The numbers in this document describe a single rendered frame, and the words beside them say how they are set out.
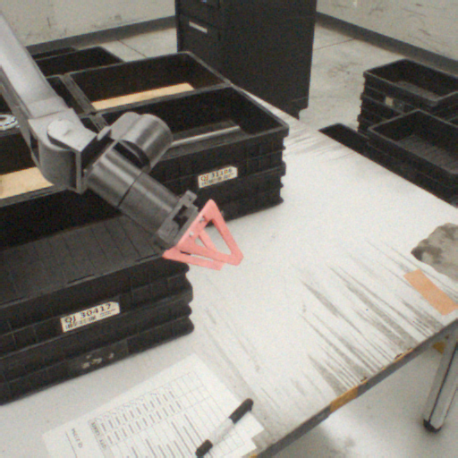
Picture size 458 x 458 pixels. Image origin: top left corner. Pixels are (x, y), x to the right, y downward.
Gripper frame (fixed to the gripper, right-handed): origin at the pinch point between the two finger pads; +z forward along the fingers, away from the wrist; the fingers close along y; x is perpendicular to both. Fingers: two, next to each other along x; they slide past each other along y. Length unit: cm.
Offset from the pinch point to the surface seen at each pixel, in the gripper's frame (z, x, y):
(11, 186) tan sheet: -42, 3, 69
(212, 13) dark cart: -48, -130, 183
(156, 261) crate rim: -5.6, 1.9, 27.7
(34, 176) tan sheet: -40, -3, 72
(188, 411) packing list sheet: 14.4, 19.6, 31.3
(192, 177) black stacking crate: -9, -22, 57
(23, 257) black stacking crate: -27, 14, 49
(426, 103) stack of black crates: 49, -127, 127
